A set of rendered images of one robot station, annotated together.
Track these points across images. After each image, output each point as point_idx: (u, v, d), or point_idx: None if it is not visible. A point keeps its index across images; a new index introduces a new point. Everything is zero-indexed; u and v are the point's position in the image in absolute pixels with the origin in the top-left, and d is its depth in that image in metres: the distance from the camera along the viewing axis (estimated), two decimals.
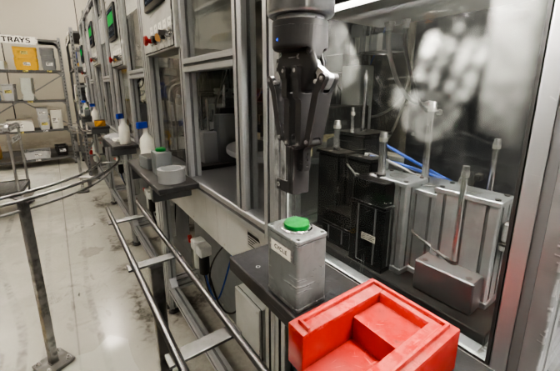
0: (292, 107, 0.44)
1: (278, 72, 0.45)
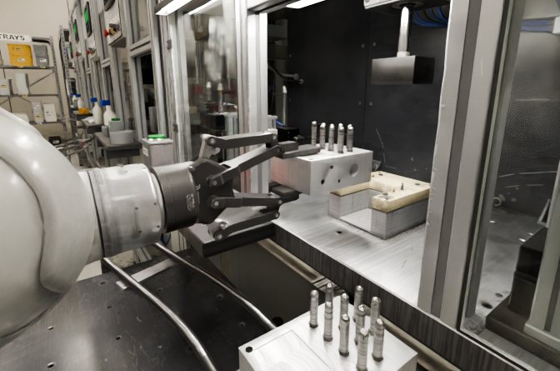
0: None
1: None
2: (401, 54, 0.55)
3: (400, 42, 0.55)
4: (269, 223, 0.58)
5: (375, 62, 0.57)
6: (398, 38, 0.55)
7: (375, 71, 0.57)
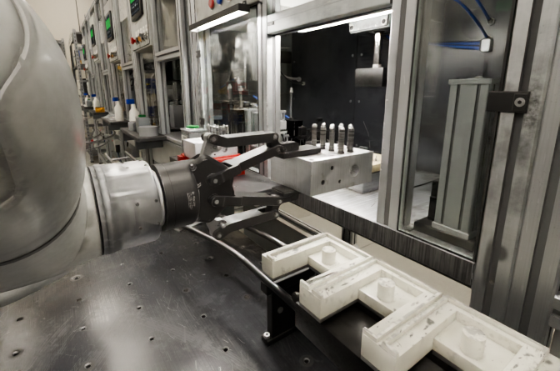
0: None
1: None
2: (375, 66, 0.78)
3: (374, 57, 0.78)
4: None
5: (357, 71, 0.80)
6: (373, 54, 0.79)
7: (357, 77, 0.81)
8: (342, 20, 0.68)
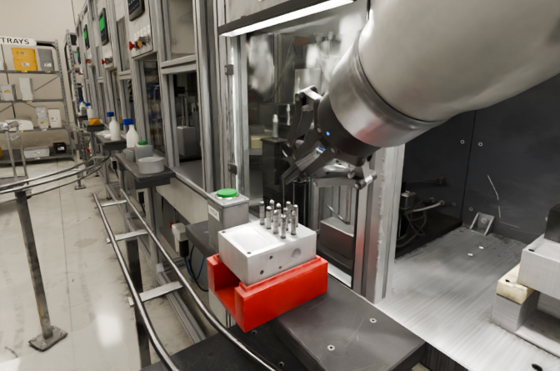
0: (314, 146, 0.38)
1: (313, 110, 0.34)
2: None
3: None
4: (422, 343, 0.41)
5: (555, 213, 0.43)
6: None
7: (554, 225, 0.43)
8: None
